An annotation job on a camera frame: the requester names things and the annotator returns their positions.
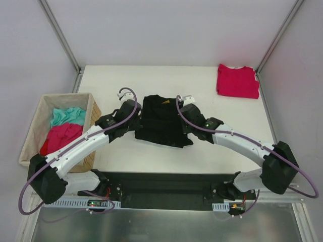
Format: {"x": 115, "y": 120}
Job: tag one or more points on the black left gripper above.
{"x": 136, "y": 117}

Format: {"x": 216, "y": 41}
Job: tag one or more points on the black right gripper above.
{"x": 185, "y": 114}

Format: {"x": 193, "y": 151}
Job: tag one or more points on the black flower print t-shirt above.
{"x": 161, "y": 123}

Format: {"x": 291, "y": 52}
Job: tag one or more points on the wicker laundry basket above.
{"x": 40, "y": 125}

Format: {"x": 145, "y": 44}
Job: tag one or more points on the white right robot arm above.
{"x": 276, "y": 162}

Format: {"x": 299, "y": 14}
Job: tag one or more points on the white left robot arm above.
{"x": 50, "y": 175}

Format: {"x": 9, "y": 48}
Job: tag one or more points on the teal t-shirt in basket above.
{"x": 72, "y": 115}

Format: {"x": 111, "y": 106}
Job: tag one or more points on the folded red t-shirt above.
{"x": 240, "y": 82}

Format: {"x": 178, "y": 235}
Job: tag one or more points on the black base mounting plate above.
{"x": 168, "y": 191}

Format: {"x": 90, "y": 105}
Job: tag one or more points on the red t-shirt in basket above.
{"x": 60, "y": 136}

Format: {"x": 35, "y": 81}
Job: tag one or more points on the left aluminium frame post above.
{"x": 59, "y": 34}

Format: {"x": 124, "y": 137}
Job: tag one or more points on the aluminium frame post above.
{"x": 279, "y": 35}
{"x": 59, "y": 34}

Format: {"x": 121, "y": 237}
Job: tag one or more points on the left white cable duct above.
{"x": 84, "y": 203}

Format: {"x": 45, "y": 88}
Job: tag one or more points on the white cable duct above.
{"x": 227, "y": 207}
{"x": 84, "y": 203}

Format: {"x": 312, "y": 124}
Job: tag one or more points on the right white cable duct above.
{"x": 227, "y": 207}

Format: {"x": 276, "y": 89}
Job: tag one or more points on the right aluminium frame post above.
{"x": 279, "y": 35}

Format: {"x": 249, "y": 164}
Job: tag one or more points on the aluminium front rail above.
{"x": 261, "y": 194}

